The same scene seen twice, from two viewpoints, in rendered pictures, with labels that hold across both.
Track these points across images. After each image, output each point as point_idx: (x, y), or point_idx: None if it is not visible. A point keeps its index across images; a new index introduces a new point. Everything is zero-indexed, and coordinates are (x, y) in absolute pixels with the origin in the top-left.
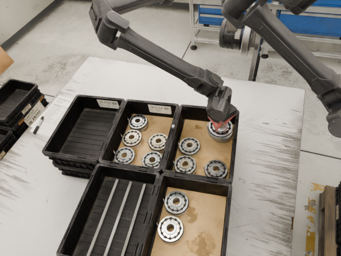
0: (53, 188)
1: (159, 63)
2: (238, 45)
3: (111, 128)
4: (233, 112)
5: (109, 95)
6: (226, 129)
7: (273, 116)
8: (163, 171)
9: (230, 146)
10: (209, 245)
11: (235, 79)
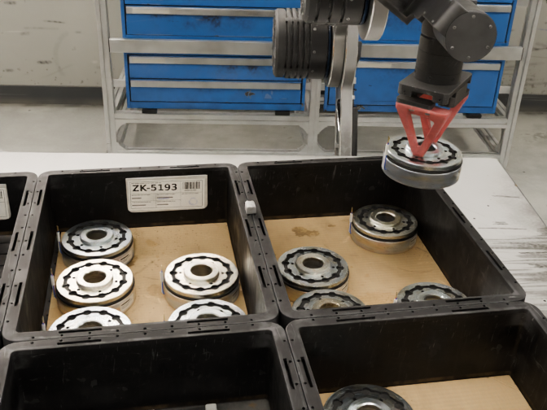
0: None
1: None
2: (361, 1)
3: (20, 244)
4: (468, 80)
5: None
6: (446, 154)
7: (463, 212)
8: (291, 317)
9: (427, 257)
10: None
11: (319, 157)
